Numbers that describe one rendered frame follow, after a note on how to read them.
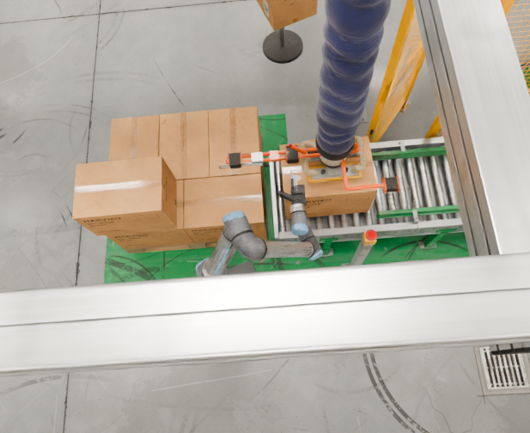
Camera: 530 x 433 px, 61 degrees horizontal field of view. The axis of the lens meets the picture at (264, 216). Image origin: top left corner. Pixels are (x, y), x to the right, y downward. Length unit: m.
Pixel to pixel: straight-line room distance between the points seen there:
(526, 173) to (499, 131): 0.07
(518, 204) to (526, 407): 3.37
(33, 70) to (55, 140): 0.90
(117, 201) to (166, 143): 0.78
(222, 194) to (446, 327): 3.01
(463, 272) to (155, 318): 0.30
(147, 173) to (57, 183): 1.55
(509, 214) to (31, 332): 0.60
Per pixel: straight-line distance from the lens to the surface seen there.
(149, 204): 3.05
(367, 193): 2.98
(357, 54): 1.87
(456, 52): 0.80
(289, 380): 3.64
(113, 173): 3.22
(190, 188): 3.46
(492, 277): 0.48
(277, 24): 4.03
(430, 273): 0.46
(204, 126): 3.68
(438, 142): 3.63
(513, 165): 0.72
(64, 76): 5.14
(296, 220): 2.53
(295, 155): 2.72
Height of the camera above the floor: 3.64
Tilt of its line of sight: 70 degrees down
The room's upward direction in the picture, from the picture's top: 11 degrees counter-clockwise
